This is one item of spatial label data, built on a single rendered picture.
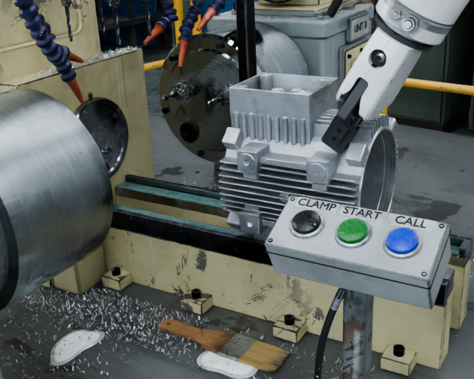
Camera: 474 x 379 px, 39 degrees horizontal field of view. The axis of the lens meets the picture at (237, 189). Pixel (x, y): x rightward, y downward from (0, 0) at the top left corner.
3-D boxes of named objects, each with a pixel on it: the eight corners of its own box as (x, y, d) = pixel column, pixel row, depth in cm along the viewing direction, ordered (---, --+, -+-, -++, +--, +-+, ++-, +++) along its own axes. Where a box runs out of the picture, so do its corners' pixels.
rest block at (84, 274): (53, 288, 112) (42, 222, 107) (82, 269, 117) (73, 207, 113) (80, 296, 109) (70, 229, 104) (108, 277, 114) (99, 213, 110)
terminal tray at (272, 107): (229, 138, 94) (227, 88, 91) (264, 118, 102) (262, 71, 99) (308, 149, 88) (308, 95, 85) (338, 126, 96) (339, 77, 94)
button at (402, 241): (383, 259, 64) (381, 247, 63) (393, 234, 66) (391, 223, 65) (414, 265, 63) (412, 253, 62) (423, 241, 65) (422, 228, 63)
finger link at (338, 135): (359, 119, 78) (332, 161, 82) (369, 111, 81) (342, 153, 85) (337, 103, 79) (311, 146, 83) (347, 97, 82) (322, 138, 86)
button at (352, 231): (335, 248, 67) (332, 237, 66) (345, 225, 68) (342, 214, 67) (363, 254, 65) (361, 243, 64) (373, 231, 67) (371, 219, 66)
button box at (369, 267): (273, 272, 72) (261, 242, 68) (299, 222, 76) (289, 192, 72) (432, 312, 64) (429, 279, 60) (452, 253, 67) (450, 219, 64)
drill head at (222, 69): (137, 168, 130) (123, 38, 121) (243, 113, 162) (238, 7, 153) (248, 189, 118) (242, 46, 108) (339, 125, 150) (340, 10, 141)
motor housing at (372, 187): (220, 248, 96) (212, 121, 89) (278, 200, 111) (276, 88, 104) (353, 277, 87) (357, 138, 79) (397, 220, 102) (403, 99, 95)
